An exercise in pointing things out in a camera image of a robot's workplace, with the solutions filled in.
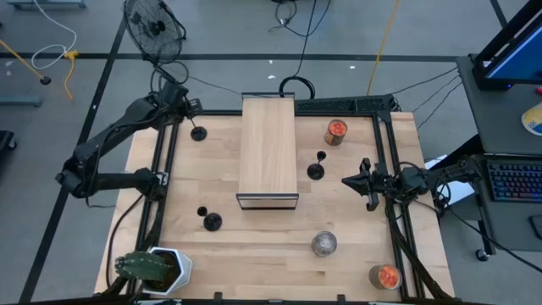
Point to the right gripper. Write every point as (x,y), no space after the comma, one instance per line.
(377,182)

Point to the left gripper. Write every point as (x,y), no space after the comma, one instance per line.
(178,98)

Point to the black candle stick holder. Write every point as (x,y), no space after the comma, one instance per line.
(212,222)
(198,134)
(315,171)

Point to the orange candle glass jar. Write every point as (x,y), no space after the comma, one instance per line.
(337,128)
(387,276)

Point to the grey candle glass jar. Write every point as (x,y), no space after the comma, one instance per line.
(324,244)

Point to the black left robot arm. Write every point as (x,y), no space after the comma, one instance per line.
(106,180)

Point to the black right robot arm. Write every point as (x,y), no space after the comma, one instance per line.
(413,178)

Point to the black floor fan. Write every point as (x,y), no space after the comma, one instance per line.
(152,29)

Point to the black perforated metal box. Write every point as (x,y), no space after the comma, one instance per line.
(339,104)

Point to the wooden riser shelf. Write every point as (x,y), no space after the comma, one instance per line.
(267,148)

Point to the white paper sheet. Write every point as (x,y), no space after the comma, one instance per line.
(463,192)

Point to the yellow rod with black tip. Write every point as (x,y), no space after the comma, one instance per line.
(45,80)

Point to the grey computer desk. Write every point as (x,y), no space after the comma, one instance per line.
(499,123)

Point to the backlit black keyboard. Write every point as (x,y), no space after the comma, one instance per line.
(514,182)

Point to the grey metal floor bar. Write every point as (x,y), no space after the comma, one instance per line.
(21,101)
(46,3)

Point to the white hexagonal plant pot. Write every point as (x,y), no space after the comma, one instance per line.
(184,269)

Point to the green cactus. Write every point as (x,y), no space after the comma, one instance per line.
(139,266)

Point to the black wheeled object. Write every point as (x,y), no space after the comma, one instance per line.
(6,140)

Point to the yellow blue round object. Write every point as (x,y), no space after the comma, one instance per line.
(534,120)

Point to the computer monitor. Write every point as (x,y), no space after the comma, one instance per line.
(521,55)

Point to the black metal table frame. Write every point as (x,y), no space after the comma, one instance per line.
(224,113)

